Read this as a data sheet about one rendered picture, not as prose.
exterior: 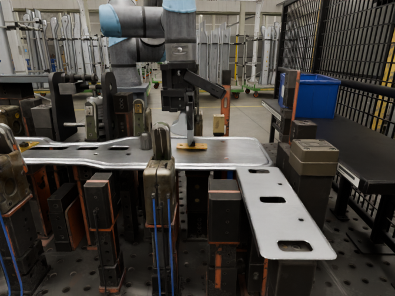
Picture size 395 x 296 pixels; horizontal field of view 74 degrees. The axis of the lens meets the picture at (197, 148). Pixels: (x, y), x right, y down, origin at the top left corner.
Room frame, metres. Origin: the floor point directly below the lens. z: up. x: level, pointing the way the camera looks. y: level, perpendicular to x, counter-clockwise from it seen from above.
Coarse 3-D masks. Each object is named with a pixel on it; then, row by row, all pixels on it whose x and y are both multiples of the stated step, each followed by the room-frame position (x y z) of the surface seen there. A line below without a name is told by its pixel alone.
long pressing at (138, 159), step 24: (48, 144) 0.71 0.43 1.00; (72, 144) 0.71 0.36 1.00; (96, 144) 0.71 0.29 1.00; (120, 144) 0.71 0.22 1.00; (216, 144) 0.71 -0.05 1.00; (240, 144) 0.71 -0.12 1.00; (96, 168) 0.57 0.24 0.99; (120, 168) 0.56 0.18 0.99; (144, 168) 0.56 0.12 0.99; (192, 168) 0.56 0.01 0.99; (216, 168) 0.56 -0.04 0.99
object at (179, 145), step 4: (180, 144) 0.68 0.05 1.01; (184, 144) 0.68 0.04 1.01; (192, 144) 0.67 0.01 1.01; (196, 144) 0.69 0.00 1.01; (200, 144) 0.69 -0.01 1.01; (204, 144) 0.69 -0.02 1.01; (180, 148) 0.66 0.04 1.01; (184, 148) 0.66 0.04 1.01; (188, 148) 0.66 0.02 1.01; (192, 148) 0.66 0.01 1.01; (196, 148) 0.66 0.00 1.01; (200, 148) 0.66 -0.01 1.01; (204, 148) 0.66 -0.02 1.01
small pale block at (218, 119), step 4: (216, 116) 0.79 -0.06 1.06; (220, 116) 0.79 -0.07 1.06; (224, 116) 0.79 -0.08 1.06; (216, 120) 0.79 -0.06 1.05; (220, 120) 0.79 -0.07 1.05; (224, 120) 0.79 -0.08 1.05; (216, 124) 0.79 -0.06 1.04; (220, 124) 0.79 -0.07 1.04; (224, 124) 0.79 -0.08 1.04; (216, 128) 0.79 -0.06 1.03; (220, 128) 0.79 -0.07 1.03; (216, 132) 0.79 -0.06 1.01; (220, 132) 0.79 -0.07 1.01; (216, 172) 0.79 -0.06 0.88; (220, 172) 0.79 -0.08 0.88; (216, 176) 0.79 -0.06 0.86; (220, 176) 0.79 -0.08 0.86
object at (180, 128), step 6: (180, 114) 0.66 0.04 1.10; (180, 120) 0.65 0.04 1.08; (186, 120) 0.65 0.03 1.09; (174, 126) 0.66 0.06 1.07; (180, 126) 0.65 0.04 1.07; (186, 126) 0.65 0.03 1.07; (174, 132) 0.65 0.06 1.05; (180, 132) 0.65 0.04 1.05; (186, 132) 0.65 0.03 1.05; (192, 132) 0.65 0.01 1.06; (192, 138) 0.66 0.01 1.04
